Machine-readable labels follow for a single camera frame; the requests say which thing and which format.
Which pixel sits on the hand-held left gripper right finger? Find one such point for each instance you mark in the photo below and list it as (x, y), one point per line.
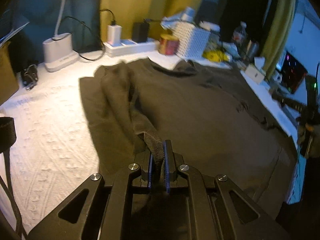
(166, 170)

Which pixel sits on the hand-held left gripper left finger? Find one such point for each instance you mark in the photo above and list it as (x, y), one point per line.
(150, 170)

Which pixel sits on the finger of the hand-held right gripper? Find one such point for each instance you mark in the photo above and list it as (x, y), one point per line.
(290, 103)

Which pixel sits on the olive green sweatshirt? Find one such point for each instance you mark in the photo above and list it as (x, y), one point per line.
(200, 110)

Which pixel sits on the computer screen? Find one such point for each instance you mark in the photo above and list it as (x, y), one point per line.
(293, 75)

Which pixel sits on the tissue box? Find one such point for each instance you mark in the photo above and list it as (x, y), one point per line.
(255, 73)

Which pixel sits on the steel thermos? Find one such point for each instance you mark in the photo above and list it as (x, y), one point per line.
(252, 48)

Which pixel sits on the yellow curtain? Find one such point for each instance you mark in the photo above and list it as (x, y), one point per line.
(140, 0)
(280, 25)

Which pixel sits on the clear plastic bottle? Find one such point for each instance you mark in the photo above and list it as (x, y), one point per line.
(239, 33)

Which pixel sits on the yellow snack packet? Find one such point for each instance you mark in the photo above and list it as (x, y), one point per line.
(215, 55)

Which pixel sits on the white perforated box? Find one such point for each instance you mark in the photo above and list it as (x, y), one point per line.
(190, 40)

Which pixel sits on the white power strip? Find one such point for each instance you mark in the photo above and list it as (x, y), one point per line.
(130, 48)

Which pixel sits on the red yellow can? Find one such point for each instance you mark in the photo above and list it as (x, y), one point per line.
(168, 45)

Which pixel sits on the black charger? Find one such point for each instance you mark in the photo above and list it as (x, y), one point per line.
(140, 32)

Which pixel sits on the white charger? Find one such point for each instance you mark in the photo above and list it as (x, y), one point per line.
(114, 35)

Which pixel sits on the white desk lamp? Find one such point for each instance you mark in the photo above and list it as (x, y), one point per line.
(58, 52)

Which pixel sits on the cardboard box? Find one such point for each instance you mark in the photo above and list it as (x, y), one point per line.
(7, 75)

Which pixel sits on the teal curtain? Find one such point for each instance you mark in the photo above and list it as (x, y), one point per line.
(82, 5)

